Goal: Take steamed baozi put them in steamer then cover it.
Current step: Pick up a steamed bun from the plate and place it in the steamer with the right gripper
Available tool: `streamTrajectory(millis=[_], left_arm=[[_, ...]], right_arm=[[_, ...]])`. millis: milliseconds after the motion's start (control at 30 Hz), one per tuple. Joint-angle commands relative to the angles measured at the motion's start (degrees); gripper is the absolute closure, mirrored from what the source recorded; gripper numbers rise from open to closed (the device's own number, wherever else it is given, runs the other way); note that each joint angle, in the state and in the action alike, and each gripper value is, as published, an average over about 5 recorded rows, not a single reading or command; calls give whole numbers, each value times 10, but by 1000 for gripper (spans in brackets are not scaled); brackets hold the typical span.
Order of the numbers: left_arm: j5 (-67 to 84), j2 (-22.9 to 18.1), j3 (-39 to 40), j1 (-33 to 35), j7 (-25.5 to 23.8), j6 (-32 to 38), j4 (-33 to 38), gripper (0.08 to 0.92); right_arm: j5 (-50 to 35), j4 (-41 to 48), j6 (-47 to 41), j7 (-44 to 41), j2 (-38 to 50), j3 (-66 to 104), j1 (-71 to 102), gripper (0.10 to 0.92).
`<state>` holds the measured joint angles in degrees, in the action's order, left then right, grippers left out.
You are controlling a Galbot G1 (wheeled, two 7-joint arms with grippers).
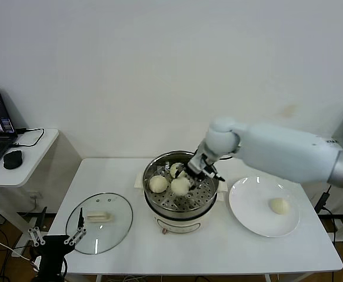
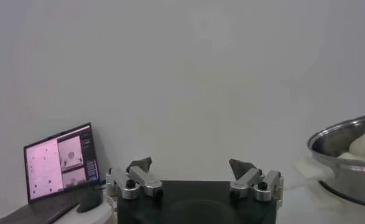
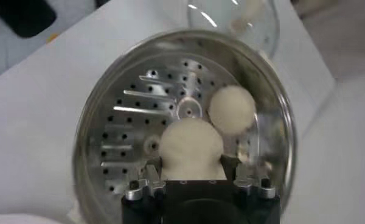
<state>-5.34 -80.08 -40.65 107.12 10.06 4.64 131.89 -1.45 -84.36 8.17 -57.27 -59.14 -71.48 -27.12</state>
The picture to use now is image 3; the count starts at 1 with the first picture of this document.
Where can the white steamed baozi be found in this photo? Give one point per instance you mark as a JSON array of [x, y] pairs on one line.
[[190, 149], [231, 109]]

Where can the perforated steel steamer basket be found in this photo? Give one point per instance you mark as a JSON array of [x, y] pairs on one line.
[[124, 128]]

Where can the round glass pot lid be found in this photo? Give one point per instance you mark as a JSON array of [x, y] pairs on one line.
[[246, 27]]

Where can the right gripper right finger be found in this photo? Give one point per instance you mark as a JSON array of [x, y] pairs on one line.
[[231, 167]]

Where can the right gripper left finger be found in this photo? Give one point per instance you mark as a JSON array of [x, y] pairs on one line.
[[152, 184]]

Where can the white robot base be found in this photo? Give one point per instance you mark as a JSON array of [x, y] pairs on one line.
[[24, 18]]

